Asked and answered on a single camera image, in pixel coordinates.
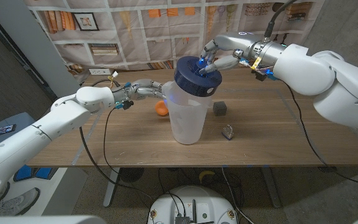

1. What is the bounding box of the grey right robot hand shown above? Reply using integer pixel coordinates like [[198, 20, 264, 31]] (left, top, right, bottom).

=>
[[198, 32, 257, 75]]

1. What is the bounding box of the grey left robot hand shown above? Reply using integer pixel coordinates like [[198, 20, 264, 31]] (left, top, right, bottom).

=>
[[124, 78, 167, 101]]

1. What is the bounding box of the dark blue pitcher lid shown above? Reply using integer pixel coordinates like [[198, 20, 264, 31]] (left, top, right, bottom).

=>
[[173, 55, 223, 98]]

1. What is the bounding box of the translucent plastic pitcher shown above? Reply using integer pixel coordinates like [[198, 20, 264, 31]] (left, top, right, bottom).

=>
[[161, 80, 213, 146]]

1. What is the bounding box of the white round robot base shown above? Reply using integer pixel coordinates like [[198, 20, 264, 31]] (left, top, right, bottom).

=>
[[147, 185, 239, 224]]

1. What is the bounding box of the dark grey block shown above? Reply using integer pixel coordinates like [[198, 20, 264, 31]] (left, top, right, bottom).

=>
[[213, 100, 228, 117]]

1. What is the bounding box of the orange fruit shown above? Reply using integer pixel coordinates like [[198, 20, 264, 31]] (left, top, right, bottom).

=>
[[154, 100, 170, 117]]

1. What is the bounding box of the printed bookshelf backdrop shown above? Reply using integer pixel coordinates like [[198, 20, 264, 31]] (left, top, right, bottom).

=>
[[23, 0, 326, 85]]

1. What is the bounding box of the black round fan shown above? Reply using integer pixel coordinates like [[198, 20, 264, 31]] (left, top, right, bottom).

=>
[[119, 167, 145, 184]]

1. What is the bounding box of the yellow curved object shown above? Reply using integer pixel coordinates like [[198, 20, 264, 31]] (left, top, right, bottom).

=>
[[198, 170, 216, 184]]

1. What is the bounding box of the metal table leg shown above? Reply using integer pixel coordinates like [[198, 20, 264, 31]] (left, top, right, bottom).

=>
[[261, 167, 282, 208], [103, 167, 121, 208]]

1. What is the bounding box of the blue grey stool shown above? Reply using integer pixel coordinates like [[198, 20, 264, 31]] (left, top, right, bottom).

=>
[[0, 112, 35, 150]]

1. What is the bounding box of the blue black foot pad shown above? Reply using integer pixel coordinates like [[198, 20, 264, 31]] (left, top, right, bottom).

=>
[[13, 163, 58, 182]]

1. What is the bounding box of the black smartphone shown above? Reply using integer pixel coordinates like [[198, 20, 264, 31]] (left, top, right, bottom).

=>
[[0, 124, 17, 138]]

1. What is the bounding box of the white robot torso rim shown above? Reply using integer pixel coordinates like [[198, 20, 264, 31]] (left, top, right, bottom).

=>
[[0, 215, 107, 224]]

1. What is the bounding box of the grey sneaker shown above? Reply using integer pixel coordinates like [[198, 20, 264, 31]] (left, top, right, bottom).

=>
[[0, 187, 40, 217]]

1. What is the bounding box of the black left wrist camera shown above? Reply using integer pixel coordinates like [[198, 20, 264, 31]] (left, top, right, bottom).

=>
[[116, 100, 135, 110]]

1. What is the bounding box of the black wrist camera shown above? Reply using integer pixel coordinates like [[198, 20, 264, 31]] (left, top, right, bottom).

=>
[[251, 68, 275, 82], [116, 100, 135, 110]]

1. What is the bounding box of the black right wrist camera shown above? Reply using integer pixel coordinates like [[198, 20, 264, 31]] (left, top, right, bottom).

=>
[[251, 68, 275, 82]]

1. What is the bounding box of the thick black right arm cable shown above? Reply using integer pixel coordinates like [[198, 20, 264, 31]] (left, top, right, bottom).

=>
[[263, 0, 298, 40]]

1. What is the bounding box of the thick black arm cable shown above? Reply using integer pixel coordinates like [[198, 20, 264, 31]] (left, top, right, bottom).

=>
[[78, 126, 154, 224], [263, 0, 298, 40]]

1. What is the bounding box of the white wall outlet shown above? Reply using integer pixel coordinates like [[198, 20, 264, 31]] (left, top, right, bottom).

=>
[[88, 68, 114, 76]]

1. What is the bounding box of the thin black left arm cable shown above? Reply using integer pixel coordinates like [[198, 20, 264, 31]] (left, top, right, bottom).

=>
[[103, 108, 154, 203]]

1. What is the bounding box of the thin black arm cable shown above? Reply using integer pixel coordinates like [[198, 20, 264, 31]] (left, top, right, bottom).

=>
[[286, 82, 358, 189], [103, 108, 154, 203]]

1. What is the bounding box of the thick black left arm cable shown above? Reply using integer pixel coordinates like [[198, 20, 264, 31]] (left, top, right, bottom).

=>
[[78, 126, 154, 224]]

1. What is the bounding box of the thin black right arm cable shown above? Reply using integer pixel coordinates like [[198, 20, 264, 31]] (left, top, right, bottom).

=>
[[286, 82, 358, 189]]

